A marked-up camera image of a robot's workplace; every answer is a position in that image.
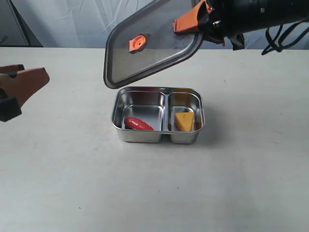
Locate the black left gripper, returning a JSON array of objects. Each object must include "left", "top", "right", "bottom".
[{"left": 0, "top": 64, "right": 50, "bottom": 122}]

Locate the dark transparent lunch box lid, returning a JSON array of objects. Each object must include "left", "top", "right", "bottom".
[{"left": 103, "top": 0, "right": 202, "bottom": 89}]

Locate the yellow cheese wedge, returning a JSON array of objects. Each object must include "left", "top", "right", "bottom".
[{"left": 175, "top": 112, "right": 195, "bottom": 132}]

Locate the red sausage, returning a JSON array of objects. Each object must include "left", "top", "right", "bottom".
[{"left": 124, "top": 117, "right": 154, "bottom": 131}]

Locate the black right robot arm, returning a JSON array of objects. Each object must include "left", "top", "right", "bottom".
[{"left": 173, "top": 0, "right": 309, "bottom": 44}]

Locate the white backdrop curtain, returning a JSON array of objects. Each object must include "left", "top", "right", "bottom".
[{"left": 0, "top": 0, "right": 309, "bottom": 50}]

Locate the stainless steel lunch box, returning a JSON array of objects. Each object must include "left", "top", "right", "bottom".
[{"left": 112, "top": 87, "right": 205, "bottom": 144}]

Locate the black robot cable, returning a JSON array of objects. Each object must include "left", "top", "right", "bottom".
[{"left": 261, "top": 20, "right": 309, "bottom": 56}]

